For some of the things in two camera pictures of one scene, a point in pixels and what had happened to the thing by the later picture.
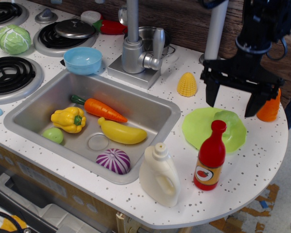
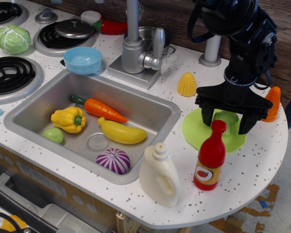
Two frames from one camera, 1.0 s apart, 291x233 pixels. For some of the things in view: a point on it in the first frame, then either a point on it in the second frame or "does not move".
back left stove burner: (3, 13) does not move
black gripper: (243, 73) to (242, 99)
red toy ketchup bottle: (211, 158) does not move
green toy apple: (54, 134) does not move
